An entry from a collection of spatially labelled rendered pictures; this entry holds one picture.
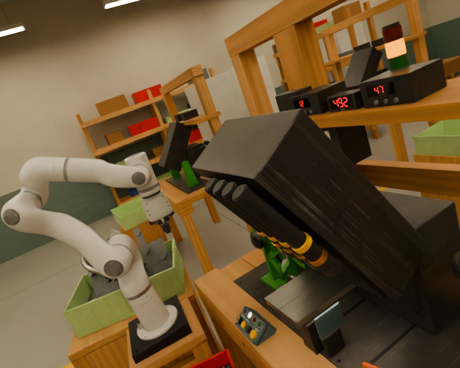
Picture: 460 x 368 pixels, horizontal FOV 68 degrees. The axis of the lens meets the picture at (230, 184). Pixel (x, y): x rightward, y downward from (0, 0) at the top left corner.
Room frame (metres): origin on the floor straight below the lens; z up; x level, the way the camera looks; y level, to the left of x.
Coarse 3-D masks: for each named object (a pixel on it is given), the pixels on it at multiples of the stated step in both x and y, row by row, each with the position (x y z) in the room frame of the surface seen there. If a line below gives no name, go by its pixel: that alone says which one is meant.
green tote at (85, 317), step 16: (176, 256) 1.86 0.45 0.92; (160, 272) 1.66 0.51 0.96; (176, 272) 1.67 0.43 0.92; (80, 288) 1.90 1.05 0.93; (160, 288) 1.65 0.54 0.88; (176, 288) 1.66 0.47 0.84; (80, 304) 1.80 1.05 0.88; (96, 304) 1.63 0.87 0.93; (112, 304) 1.63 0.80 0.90; (128, 304) 1.64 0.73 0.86; (80, 320) 1.62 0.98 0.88; (96, 320) 1.62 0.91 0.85; (112, 320) 1.63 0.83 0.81; (80, 336) 1.61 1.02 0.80
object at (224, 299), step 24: (216, 288) 1.41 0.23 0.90; (240, 288) 1.34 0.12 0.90; (216, 312) 1.32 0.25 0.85; (240, 312) 1.18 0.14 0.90; (264, 312) 1.13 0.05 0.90; (240, 336) 1.08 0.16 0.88; (288, 336) 0.97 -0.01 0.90; (264, 360) 0.91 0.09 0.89; (288, 360) 0.87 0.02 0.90; (312, 360) 0.84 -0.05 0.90
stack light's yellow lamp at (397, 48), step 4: (396, 40) 0.96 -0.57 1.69; (400, 40) 0.96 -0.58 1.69; (404, 40) 0.97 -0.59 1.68; (388, 44) 0.98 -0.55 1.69; (392, 44) 0.97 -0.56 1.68; (396, 44) 0.96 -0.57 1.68; (400, 44) 0.96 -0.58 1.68; (404, 44) 0.97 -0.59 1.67; (388, 48) 0.98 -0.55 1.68; (392, 48) 0.97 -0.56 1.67; (396, 48) 0.96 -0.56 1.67; (400, 48) 0.96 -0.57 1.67; (404, 48) 0.96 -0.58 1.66; (388, 52) 0.98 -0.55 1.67; (392, 52) 0.97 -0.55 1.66; (396, 52) 0.96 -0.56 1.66; (400, 52) 0.96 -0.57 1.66; (404, 52) 0.96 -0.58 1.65; (388, 56) 0.98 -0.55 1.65; (392, 56) 0.97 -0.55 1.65; (396, 56) 0.97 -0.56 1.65
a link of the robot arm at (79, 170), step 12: (72, 168) 1.25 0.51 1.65; (84, 168) 1.25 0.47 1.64; (96, 168) 1.25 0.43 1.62; (108, 168) 1.21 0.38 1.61; (120, 168) 1.20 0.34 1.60; (132, 168) 1.20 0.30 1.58; (144, 168) 1.21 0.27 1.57; (72, 180) 1.26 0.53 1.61; (84, 180) 1.26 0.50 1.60; (96, 180) 1.26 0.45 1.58; (108, 180) 1.20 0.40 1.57; (120, 180) 1.19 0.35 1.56; (132, 180) 1.19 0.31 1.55; (144, 180) 1.19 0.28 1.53
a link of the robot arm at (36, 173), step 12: (24, 168) 1.25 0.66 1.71; (36, 168) 1.24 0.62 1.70; (48, 168) 1.24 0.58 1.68; (60, 168) 1.24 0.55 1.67; (24, 180) 1.25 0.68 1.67; (36, 180) 1.24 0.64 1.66; (48, 180) 1.26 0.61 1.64; (60, 180) 1.26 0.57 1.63; (36, 192) 1.31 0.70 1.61; (48, 192) 1.34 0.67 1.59
